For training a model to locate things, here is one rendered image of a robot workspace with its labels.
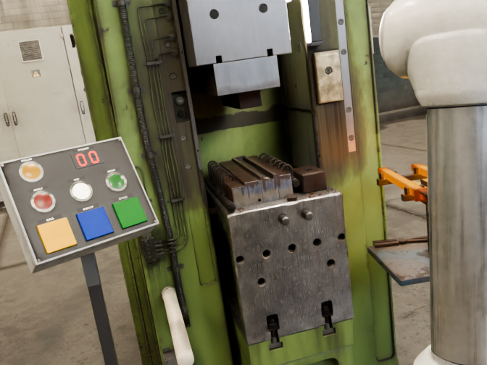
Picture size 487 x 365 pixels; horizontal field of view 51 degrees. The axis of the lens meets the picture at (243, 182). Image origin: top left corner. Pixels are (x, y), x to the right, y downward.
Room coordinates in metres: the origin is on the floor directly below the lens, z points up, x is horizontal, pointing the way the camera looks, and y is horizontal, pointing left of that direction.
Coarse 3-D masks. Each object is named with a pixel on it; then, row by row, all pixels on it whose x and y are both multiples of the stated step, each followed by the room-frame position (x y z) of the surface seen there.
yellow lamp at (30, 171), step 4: (28, 164) 1.29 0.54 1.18; (32, 164) 1.29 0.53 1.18; (24, 168) 1.28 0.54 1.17; (28, 168) 1.28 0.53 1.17; (32, 168) 1.28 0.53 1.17; (36, 168) 1.29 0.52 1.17; (24, 172) 1.27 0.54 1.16; (28, 172) 1.27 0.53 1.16; (32, 172) 1.28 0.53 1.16; (36, 172) 1.28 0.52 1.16; (40, 172) 1.29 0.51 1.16; (28, 176) 1.27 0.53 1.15; (32, 176) 1.27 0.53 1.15; (36, 176) 1.28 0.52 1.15
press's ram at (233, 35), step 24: (192, 0) 1.54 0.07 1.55; (216, 0) 1.56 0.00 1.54; (240, 0) 1.57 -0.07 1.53; (264, 0) 1.59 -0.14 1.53; (288, 0) 1.80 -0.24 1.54; (192, 24) 1.54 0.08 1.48; (216, 24) 1.56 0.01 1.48; (240, 24) 1.57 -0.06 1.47; (264, 24) 1.59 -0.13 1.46; (192, 48) 1.56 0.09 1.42; (216, 48) 1.55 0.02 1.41; (240, 48) 1.57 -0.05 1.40; (264, 48) 1.58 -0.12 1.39; (288, 48) 1.60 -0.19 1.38
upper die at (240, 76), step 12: (240, 60) 1.57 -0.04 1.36; (252, 60) 1.58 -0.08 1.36; (264, 60) 1.58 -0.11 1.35; (276, 60) 1.59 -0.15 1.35; (204, 72) 1.71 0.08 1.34; (216, 72) 1.55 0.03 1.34; (228, 72) 1.56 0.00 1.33; (240, 72) 1.57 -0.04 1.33; (252, 72) 1.57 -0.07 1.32; (264, 72) 1.58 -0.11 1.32; (276, 72) 1.59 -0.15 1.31; (204, 84) 1.75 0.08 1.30; (216, 84) 1.55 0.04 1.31; (228, 84) 1.56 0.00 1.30; (240, 84) 1.57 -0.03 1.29; (252, 84) 1.57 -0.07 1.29; (264, 84) 1.58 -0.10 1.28; (276, 84) 1.59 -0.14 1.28
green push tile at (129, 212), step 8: (128, 200) 1.34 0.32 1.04; (136, 200) 1.35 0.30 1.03; (120, 208) 1.32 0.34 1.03; (128, 208) 1.33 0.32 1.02; (136, 208) 1.34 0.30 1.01; (120, 216) 1.31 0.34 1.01; (128, 216) 1.32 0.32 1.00; (136, 216) 1.33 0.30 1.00; (144, 216) 1.34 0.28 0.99; (120, 224) 1.30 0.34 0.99; (128, 224) 1.30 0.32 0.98; (136, 224) 1.31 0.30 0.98
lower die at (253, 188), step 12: (240, 156) 1.97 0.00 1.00; (252, 156) 1.98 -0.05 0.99; (228, 168) 1.83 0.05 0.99; (240, 168) 1.80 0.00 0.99; (264, 168) 1.69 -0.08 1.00; (276, 168) 1.70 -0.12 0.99; (228, 180) 1.67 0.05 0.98; (240, 180) 1.62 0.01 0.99; (252, 180) 1.58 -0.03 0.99; (264, 180) 1.57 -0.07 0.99; (276, 180) 1.58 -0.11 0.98; (288, 180) 1.59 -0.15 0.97; (228, 192) 1.60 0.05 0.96; (240, 192) 1.56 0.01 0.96; (252, 192) 1.56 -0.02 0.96; (264, 192) 1.57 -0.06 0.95; (276, 192) 1.58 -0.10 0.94; (288, 192) 1.59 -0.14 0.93; (240, 204) 1.55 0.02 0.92; (252, 204) 1.56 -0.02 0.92
